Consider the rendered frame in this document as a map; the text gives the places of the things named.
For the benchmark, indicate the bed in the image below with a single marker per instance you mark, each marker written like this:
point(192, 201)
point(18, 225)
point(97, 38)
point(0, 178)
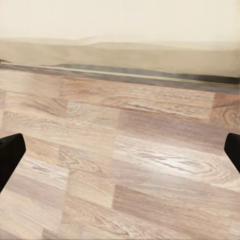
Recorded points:
point(183, 44)

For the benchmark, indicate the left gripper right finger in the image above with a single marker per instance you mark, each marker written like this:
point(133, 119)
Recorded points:
point(232, 149)

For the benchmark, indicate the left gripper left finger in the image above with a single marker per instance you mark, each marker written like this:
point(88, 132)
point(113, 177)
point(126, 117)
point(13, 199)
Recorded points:
point(12, 149)

